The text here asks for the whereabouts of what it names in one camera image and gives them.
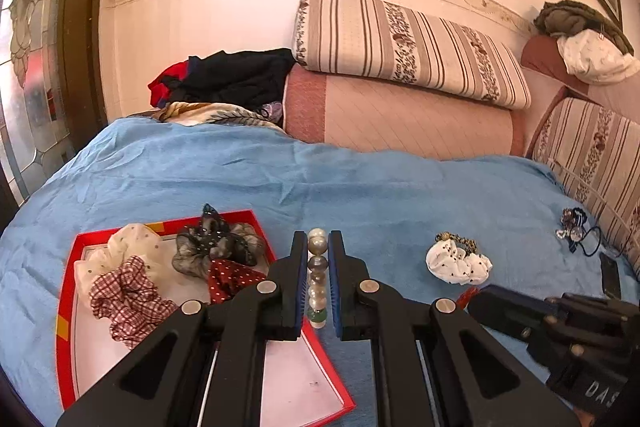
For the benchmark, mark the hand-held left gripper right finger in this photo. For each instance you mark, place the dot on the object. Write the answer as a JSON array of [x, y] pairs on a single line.
[[336, 302]]

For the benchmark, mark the pink sofa armrest cushion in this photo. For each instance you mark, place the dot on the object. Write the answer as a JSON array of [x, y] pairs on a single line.
[[542, 57]]

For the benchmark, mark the small red hair clip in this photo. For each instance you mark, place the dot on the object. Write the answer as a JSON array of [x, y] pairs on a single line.
[[467, 297]]

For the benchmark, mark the striped floral long cushion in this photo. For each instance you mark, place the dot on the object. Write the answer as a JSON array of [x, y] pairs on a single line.
[[400, 42]]

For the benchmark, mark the striped floral seat cushion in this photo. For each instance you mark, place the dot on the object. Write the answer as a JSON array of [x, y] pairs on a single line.
[[595, 157]]

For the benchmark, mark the patterned glass door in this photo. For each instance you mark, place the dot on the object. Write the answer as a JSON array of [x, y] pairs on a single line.
[[35, 82]]

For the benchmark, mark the yellow floral cloth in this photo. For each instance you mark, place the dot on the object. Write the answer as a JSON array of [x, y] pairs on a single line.
[[215, 113]]

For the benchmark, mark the white black-dotted scrunchie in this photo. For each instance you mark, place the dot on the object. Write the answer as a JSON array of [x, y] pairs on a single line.
[[457, 264]]

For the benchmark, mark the red white-dotted scrunchie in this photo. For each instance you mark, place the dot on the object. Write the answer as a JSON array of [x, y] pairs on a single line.
[[232, 279]]

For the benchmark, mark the dark grey patterned scrunchie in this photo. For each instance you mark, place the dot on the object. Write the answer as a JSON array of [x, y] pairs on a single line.
[[210, 242]]

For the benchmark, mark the olive green jacket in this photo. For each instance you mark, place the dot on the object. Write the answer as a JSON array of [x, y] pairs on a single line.
[[575, 19]]

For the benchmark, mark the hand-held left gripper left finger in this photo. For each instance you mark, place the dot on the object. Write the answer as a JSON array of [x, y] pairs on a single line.
[[300, 302]]

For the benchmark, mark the black phone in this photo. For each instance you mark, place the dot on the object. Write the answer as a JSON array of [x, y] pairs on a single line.
[[610, 277]]

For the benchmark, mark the red plaid scrunchie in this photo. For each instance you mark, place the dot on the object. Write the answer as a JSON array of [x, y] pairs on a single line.
[[130, 302]]

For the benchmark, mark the white cloth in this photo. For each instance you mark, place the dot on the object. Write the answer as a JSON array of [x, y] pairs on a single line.
[[595, 57]]

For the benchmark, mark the purple patterned cloth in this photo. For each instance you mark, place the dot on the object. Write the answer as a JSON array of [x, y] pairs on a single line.
[[272, 112]]

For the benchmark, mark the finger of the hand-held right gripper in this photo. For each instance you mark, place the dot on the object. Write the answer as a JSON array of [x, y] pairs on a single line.
[[600, 314], [510, 312]]

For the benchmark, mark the black clothes pile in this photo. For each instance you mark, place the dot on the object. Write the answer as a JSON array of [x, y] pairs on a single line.
[[235, 77]]

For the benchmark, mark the pink quilted sofa cushion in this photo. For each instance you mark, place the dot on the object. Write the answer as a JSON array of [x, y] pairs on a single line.
[[400, 117]]

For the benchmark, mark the red garment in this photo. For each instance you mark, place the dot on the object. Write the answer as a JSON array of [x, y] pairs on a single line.
[[162, 84]]

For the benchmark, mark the cream polka-dot organza scrunchie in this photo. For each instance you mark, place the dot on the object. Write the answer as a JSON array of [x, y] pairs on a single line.
[[130, 242]]

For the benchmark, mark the blue blanket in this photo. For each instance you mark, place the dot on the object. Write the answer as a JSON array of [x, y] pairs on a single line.
[[300, 187]]

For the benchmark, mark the red shallow box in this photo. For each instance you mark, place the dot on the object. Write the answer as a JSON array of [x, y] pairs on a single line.
[[295, 382]]

